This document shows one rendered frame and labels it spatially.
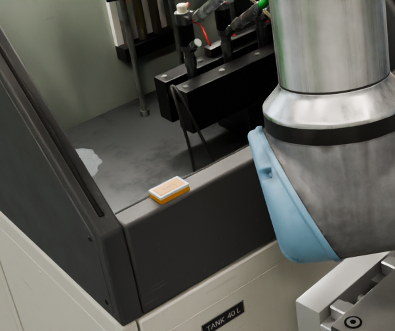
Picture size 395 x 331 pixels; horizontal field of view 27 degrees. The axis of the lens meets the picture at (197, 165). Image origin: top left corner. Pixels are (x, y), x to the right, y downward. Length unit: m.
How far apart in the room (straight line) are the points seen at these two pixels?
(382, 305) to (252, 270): 0.53
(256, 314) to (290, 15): 0.83
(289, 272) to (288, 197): 0.76
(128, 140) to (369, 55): 1.01
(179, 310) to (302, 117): 0.69
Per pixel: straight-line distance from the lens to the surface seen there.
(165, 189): 1.16
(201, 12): 1.32
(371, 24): 0.61
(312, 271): 1.42
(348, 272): 0.92
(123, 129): 1.62
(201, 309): 1.28
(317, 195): 0.62
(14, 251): 1.57
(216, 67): 1.44
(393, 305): 0.81
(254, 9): 1.35
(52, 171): 1.16
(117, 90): 1.70
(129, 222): 1.13
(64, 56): 1.62
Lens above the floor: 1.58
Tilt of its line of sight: 31 degrees down
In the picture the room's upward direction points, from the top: 10 degrees counter-clockwise
